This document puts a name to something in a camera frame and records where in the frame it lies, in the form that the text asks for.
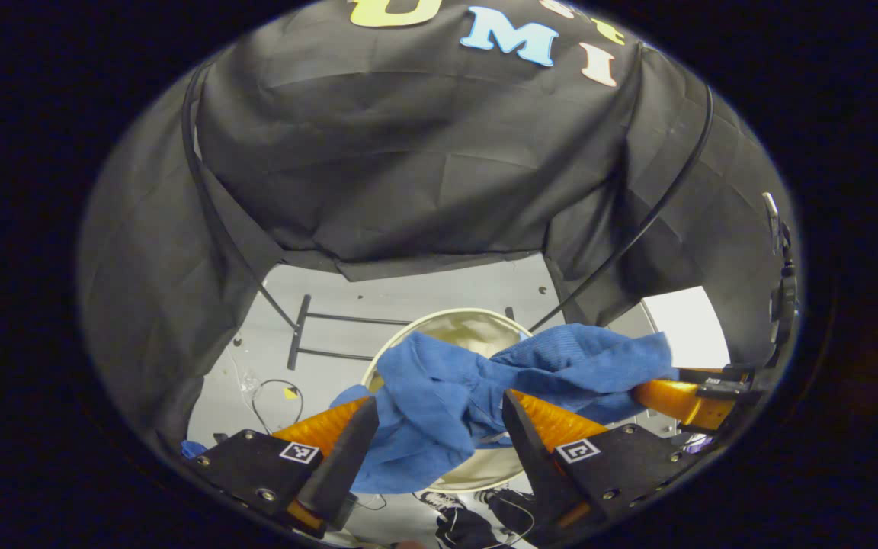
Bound beige laundry hamper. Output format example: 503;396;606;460
360;307;536;493

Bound black backdrop cloth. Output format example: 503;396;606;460
77;0;803;458

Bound blue corduroy jacket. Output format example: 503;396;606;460
329;323;677;496

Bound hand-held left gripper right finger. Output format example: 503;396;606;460
501;389;704;540

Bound black floor cable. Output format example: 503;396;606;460
250;378;305;436

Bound black clothes rack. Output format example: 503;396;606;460
181;57;715;373

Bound person's black shoe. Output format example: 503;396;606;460
415;490;502;549
483;486;540;538

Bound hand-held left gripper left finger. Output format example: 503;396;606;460
182;395;381;536

